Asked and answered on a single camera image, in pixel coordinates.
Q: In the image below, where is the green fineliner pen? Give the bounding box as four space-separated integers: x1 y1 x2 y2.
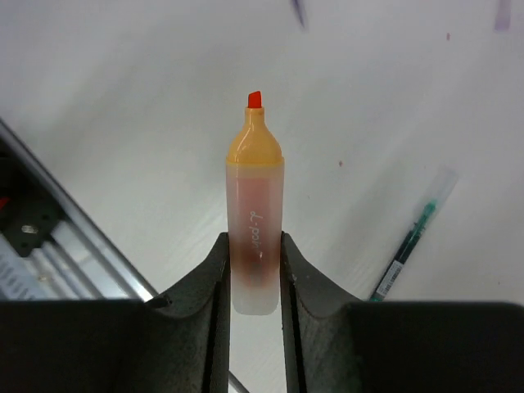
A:
369 199 437 302

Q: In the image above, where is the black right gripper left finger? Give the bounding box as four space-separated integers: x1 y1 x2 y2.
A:
1 233 230 392

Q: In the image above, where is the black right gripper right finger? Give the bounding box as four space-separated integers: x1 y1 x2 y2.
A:
280 233 523 392

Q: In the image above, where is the orange highlighter marker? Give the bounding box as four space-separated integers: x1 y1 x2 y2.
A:
225 91 285 316

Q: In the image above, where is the clear purple pen cap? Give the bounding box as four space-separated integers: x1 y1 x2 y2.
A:
494 0 512 32

